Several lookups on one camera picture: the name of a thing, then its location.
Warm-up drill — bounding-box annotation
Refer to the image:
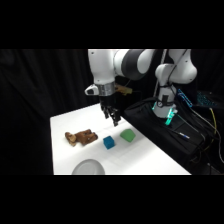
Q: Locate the black curtain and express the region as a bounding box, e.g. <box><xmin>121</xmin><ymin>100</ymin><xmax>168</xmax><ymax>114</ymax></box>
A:
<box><xmin>0</xmin><ymin>49</ymin><xmax>224</xmax><ymax>176</ymax></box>

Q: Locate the green triangle block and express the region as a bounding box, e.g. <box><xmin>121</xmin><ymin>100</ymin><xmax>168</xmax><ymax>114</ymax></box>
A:
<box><xmin>119</xmin><ymin>128</ymin><xmax>137</xmax><ymax>143</ymax></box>

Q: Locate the yellow cable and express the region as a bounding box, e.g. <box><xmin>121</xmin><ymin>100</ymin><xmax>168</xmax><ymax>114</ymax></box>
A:
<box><xmin>191</xmin><ymin>107</ymin><xmax>224</xmax><ymax>164</ymax></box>

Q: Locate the brown teddy bear toy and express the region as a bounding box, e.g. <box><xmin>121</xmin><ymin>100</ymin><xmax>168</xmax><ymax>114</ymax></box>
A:
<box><xmin>64</xmin><ymin>128</ymin><xmax>99</xmax><ymax>148</ymax></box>

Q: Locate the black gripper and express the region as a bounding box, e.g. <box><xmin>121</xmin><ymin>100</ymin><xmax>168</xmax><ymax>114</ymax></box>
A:
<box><xmin>98</xmin><ymin>93</ymin><xmax>121</xmax><ymax>128</ymax></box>

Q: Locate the blue lit keyboard device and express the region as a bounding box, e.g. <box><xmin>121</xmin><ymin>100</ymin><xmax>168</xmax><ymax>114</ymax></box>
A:
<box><xmin>176</xmin><ymin>88</ymin><xmax>224</xmax><ymax>109</ymax></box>

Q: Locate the blue cube block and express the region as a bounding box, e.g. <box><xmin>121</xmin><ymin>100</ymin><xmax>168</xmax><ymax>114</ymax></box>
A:
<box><xmin>102</xmin><ymin>135</ymin><xmax>116</xmax><ymax>150</ymax></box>

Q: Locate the tan cardboard object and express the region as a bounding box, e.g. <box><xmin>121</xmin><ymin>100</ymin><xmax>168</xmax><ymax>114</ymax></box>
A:
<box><xmin>114</xmin><ymin>84</ymin><xmax>134</xmax><ymax>97</ymax></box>

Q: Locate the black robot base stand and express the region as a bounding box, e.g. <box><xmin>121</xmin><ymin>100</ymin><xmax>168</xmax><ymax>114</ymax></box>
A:
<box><xmin>123</xmin><ymin>97</ymin><xmax>209</xmax><ymax>176</ymax></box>

